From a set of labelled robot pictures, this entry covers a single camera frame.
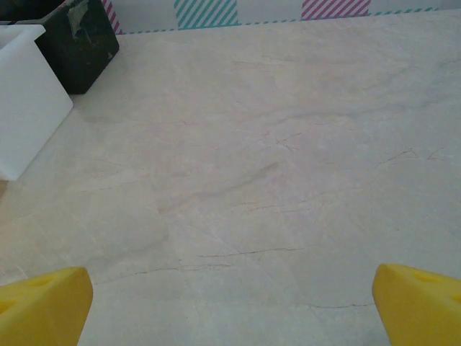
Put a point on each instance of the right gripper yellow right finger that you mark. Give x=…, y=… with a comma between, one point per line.
x=421, y=313

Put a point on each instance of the white plastic bin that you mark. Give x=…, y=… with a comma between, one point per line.
x=29, y=108

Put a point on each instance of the black plastic bin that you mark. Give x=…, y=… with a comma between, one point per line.
x=84, y=57

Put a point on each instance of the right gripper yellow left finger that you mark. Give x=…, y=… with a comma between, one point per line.
x=43, y=310

